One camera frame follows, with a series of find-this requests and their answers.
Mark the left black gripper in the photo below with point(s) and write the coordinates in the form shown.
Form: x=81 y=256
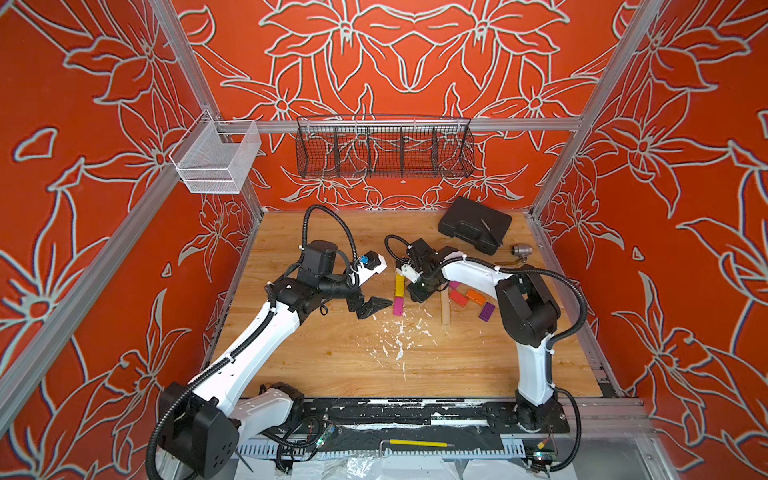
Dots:
x=365 y=309

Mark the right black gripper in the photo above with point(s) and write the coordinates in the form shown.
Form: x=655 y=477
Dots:
x=420 y=293

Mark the yellow block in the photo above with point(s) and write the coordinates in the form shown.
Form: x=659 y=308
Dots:
x=399 y=286

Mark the red building block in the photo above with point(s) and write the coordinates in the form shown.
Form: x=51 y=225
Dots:
x=458 y=298

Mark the orange building block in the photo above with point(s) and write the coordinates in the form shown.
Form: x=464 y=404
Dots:
x=476 y=297

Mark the purple building block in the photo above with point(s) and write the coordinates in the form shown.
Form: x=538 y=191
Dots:
x=487 y=312

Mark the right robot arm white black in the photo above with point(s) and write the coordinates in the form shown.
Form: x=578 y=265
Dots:
x=529 y=314

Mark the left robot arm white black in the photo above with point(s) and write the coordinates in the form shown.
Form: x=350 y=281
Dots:
x=202 y=422

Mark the black plastic tool case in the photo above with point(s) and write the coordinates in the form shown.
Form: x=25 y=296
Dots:
x=475 y=223

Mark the small silver metal fitting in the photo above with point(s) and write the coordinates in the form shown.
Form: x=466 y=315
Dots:
x=521 y=251

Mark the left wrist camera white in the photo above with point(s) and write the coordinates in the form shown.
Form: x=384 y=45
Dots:
x=368 y=265

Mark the yellow pencil on rail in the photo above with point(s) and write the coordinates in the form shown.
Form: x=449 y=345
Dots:
x=419 y=443

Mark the black wire wall basket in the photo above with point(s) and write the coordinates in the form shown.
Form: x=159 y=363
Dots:
x=384 y=146

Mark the white mesh wall basket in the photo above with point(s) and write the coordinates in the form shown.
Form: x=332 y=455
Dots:
x=211 y=159

